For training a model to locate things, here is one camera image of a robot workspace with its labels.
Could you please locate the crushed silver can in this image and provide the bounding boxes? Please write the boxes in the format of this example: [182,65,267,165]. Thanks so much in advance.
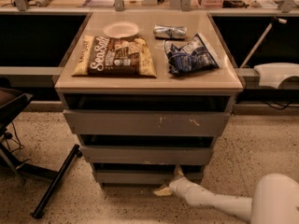
[153,25,187,40]

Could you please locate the brown sea salt chip bag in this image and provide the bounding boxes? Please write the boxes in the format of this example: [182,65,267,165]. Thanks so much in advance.
[73,35,157,77]

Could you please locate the grey middle drawer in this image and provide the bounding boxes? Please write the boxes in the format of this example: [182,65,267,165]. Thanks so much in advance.
[81,146,212,165]

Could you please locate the white rod with black tip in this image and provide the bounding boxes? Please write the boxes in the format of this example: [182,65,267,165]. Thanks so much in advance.
[239,17,287,68]

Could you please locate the blue crumpled chip bag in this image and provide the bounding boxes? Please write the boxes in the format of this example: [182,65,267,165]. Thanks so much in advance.
[164,34,220,75]

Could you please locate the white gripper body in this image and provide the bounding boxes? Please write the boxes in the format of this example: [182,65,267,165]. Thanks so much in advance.
[169,175,195,200]

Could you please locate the grey bottom drawer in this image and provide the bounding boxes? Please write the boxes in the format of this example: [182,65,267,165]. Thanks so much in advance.
[93,169,205,187]

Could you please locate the grey top drawer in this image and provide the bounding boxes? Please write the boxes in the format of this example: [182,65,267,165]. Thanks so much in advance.
[64,109,230,136]

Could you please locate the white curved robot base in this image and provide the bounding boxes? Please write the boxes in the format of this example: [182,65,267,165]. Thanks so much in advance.
[254,63,299,89]

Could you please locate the white paper plate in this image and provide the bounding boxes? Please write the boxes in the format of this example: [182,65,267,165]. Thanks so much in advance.
[103,21,139,38]

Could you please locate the grey drawer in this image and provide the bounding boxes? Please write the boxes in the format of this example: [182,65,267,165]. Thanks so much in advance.
[81,146,212,165]
[93,169,205,187]
[64,109,230,136]

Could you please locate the grey drawer cabinet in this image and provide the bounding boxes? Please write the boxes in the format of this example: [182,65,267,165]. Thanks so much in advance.
[55,10,243,181]

